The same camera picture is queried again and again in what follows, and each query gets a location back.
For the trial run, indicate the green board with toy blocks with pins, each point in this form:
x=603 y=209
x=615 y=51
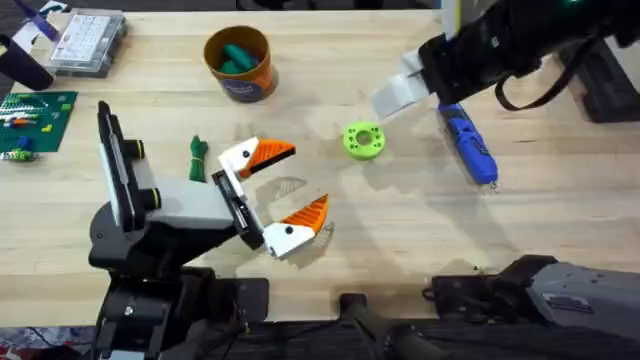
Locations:
x=45 y=115

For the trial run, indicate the orange toy tub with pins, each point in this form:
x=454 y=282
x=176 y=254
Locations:
x=250 y=85

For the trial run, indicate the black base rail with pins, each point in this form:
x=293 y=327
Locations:
x=300 y=345

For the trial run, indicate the white and purple tool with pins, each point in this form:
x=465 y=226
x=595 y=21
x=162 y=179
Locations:
x=37 y=22

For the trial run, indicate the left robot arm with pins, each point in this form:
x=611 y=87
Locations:
x=150 y=310

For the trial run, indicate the black box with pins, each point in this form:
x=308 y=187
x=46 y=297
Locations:
x=610 y=90

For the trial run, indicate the black left wrist upright plate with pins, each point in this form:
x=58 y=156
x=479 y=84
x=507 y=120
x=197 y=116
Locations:
x=115 y=165

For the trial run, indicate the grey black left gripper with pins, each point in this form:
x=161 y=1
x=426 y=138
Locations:
x=190 y=205

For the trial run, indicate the right wrist upright plate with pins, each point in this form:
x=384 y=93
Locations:
x=451 y=20

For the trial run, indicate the dark cylindrical container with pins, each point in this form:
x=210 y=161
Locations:
x=25 y=67

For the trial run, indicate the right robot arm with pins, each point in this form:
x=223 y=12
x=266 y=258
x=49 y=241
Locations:
x=575 y=300

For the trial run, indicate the clear plastic parts box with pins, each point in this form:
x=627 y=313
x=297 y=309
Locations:
x=85 y=40

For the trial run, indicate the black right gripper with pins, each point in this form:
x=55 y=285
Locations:
x=465 y=60

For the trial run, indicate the green disc with holes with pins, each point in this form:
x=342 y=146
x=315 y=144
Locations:
x=350 y=146

